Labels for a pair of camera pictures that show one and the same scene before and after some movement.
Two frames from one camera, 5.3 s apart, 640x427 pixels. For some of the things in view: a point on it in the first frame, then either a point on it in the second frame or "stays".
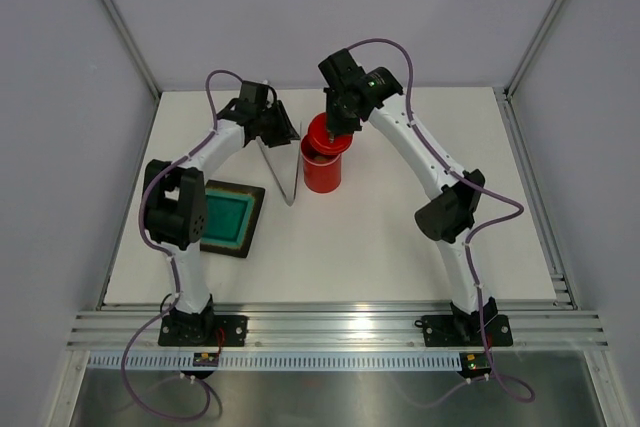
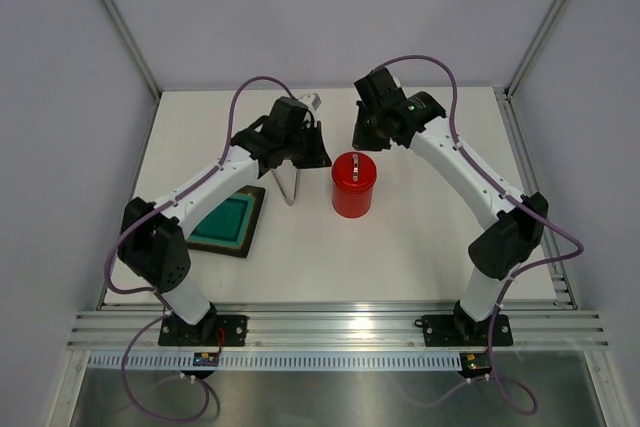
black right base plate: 466,330 stays
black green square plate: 232,214 stays
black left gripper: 285,131 -> 318,156
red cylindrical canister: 322,172 -> 353,179
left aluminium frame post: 109,6 stays
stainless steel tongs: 285,162 stays
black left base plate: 203,330 stays
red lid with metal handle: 326,141 -> 353,172
